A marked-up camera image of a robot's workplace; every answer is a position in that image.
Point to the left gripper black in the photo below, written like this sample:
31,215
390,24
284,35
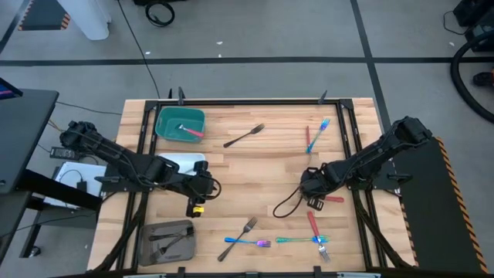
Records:
198,187

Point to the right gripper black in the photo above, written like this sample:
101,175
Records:
316,181

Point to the black metal fork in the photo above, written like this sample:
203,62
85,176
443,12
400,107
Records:
241,138
171,244
166,236
247,228

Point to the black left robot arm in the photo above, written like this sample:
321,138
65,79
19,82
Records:
116,155

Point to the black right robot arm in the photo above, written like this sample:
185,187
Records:
378,151

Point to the translucent grey plastic bin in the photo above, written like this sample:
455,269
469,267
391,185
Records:
185,256

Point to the white plastic bin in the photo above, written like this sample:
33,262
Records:
181,159

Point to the teal plastic bin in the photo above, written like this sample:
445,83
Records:
166,131

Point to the white paper sheet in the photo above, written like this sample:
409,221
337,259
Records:
92,171

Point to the small black power adapter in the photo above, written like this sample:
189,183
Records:
82,185

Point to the large black hazard-striped mat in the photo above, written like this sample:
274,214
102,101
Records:
436,224

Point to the black power brick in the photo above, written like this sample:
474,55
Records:
61,153

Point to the black desk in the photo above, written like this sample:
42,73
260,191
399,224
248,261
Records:
23,135

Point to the person's shoe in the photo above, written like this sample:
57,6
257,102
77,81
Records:
484,79

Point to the black floor equipment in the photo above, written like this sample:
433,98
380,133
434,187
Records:
158,1

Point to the white pillar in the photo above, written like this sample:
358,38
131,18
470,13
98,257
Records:
86,19

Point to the monitor screen corner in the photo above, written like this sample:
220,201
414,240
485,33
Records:
7,90

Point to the black equipment case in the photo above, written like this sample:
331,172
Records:
476,15

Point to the small black hazard-striped mat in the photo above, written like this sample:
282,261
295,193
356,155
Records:
42,15

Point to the black aluminium table frame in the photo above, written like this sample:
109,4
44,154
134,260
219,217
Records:
239,102

